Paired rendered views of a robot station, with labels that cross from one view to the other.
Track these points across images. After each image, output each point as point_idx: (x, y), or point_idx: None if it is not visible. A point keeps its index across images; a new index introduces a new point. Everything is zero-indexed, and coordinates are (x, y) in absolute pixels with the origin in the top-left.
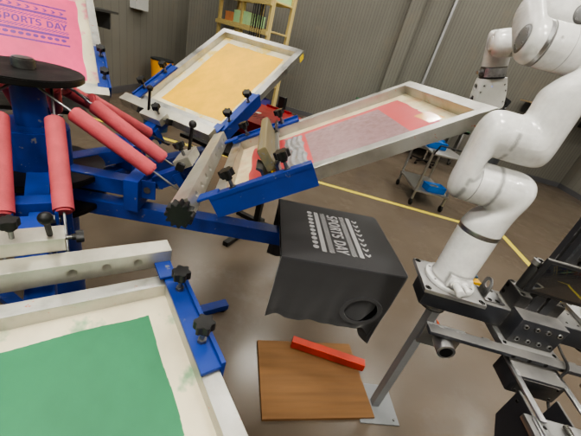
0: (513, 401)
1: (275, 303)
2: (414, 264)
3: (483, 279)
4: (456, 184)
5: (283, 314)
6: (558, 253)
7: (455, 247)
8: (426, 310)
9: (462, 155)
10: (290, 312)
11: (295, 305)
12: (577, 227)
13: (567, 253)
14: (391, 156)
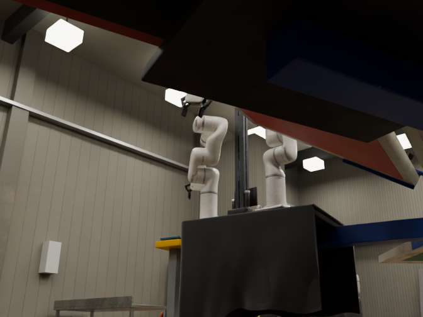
0: None
1: (349, 295)
2: (285, 207)
3: (257, 208)
4: (296, 155)
5: (339, 311)
6: (245, 185)
7: (285, 187)
8: (175, 301)
9: (293, 142)
10: (332, 306)
11: (328, 294)
12: (244, 172)
13: (247, 183)
14: (301, 142)
